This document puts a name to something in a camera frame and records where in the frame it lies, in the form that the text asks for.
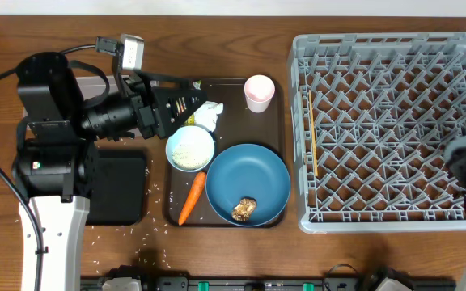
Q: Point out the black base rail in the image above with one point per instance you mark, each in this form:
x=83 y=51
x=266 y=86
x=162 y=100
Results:
x=341 y=277

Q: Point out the clear plastic bin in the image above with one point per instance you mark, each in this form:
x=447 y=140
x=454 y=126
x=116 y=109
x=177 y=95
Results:
x=90 y=87

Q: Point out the yellow snack wrapper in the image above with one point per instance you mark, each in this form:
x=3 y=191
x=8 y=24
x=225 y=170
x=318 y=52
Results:
x=191 y=120

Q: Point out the wooden chopstick left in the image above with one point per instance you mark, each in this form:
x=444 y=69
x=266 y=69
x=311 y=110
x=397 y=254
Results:
x=311 y=109

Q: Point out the wooden chopstick right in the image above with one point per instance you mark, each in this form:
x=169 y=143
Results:
x=315 y=165

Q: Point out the wooden chopstick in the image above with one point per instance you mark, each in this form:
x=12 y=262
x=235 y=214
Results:
x=311 y=109
x=315 y=165

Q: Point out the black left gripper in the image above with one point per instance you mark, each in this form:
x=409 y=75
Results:
x=155 y=120

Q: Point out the dark blue plate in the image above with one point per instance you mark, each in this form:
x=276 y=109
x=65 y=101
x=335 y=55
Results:
x=248 y=171

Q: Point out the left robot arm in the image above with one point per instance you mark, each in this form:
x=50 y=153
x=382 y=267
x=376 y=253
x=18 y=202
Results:
x=55 y=167

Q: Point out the orange carrot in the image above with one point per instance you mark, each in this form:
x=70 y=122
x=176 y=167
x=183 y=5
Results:
x=195 y=191

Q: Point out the black waste bin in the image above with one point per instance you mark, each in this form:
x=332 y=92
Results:
x=118 y=195

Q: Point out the light blue rice bowl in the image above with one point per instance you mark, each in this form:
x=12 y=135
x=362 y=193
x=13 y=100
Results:
x=190 y=149

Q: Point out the brown serving tray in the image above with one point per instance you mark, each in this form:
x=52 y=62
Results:
x=235 y=125

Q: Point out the grey dishwasher rack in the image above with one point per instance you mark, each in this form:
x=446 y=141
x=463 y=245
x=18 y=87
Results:
x=385 y=107

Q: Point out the crumpled white tissue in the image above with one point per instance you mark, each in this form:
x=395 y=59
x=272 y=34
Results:
x=206 y=116

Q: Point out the pink cup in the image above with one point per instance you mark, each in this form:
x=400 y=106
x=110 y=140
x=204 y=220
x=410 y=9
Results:
x=258 y=91

